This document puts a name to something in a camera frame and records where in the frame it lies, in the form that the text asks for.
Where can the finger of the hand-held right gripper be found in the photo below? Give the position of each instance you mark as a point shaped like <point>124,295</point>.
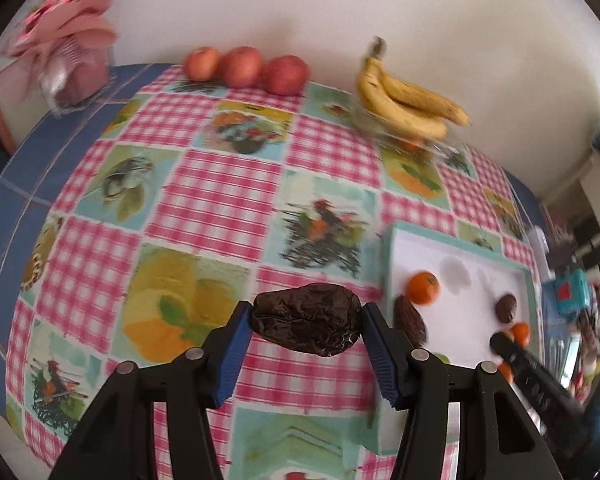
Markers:
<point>507,350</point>

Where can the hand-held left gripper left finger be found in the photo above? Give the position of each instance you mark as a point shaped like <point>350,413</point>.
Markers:
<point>230,355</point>

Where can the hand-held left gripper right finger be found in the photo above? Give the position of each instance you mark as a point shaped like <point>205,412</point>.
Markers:
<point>380,360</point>

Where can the small orange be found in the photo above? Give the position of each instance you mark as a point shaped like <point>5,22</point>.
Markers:
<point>411,145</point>
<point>505,372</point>
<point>521,334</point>

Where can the large dark red date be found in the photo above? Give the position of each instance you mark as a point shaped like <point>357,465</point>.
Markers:
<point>506,307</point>

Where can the green round fruit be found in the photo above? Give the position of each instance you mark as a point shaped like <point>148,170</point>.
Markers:
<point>442,358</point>

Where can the white tray with teal rim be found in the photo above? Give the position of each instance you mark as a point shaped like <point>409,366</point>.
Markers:
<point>470,280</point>

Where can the wrinkled dark date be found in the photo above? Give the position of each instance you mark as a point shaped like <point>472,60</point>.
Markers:
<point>305,317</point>
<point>410,319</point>

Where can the orange tangerine with green stem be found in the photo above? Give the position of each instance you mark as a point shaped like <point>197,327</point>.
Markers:
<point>422,287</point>

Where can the teal toy box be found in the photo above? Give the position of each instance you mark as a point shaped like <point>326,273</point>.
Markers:
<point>572,292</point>

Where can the white power strip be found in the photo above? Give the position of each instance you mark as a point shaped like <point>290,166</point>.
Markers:
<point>539,245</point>

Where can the black charger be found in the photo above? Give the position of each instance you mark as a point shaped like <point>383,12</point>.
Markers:
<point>562,255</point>

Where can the pink checked fruit-print tablecloth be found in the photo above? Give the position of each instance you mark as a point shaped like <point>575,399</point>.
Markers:
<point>205,185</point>

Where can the glass fruit bowl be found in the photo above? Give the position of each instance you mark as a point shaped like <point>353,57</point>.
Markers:
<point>445,150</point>

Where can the small orange in clear container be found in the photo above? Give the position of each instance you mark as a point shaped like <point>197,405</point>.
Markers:
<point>411,145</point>

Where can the yellow banana bunch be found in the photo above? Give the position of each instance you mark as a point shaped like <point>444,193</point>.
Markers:
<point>395,105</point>

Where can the red apple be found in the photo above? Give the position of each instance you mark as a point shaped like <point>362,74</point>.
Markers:
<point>240,66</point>
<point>202,63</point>
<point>283,75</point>

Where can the clear plastic box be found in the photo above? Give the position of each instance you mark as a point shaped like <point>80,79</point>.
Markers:
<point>77,82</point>

